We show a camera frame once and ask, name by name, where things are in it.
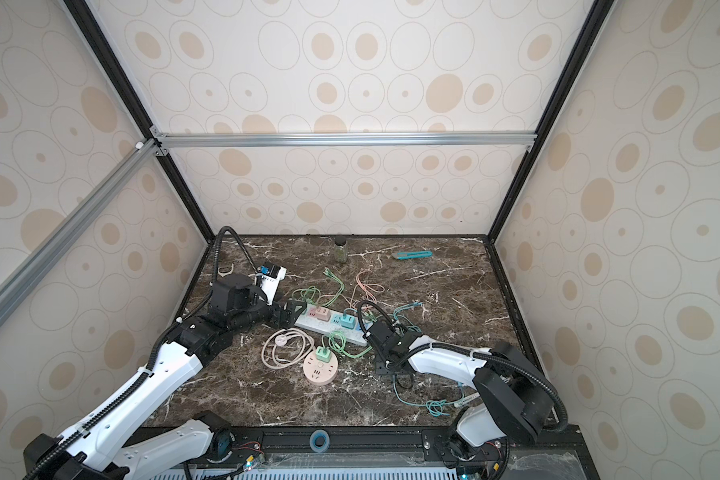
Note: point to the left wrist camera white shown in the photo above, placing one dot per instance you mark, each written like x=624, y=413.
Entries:
x=268, y=278

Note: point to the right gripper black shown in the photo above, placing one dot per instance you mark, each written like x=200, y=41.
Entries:
x=378, y=364

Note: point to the pink charger plug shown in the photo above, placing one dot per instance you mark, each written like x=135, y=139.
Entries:
x=322, y=313

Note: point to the silver aluminium bar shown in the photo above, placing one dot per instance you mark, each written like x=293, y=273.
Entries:
x=15, y=289
x=366, y=139

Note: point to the teal charger plug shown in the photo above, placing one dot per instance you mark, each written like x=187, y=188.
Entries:
x=348, y=322

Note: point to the blue tape roll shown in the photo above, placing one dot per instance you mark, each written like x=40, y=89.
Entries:
x=319, y=441

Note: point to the green charger plug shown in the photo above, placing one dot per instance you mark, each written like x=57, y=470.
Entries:
x=323, y=354

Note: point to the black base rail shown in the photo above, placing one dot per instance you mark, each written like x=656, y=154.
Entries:
x=391, y=452

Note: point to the pink round socket hub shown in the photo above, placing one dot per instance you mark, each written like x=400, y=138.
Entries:
x=319, y=371

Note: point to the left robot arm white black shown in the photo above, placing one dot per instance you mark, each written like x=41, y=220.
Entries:
x=95, y=446

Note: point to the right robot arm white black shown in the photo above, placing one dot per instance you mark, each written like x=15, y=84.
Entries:
x=517, y=401

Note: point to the teal utility knife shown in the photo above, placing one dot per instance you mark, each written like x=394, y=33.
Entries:
x=411, y=255

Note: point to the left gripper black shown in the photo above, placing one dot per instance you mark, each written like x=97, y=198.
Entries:
x=289, y=317

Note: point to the silver aluminium bar left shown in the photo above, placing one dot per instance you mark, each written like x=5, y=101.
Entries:
x=15, y=289

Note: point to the white colourful power strip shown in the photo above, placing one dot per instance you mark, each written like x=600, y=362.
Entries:
x=307, y=321

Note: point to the glass spice jar black lid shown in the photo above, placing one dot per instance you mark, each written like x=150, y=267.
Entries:
x=340, y=252

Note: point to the silver aluminium bar back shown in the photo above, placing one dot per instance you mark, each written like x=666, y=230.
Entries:
x=366, y=139

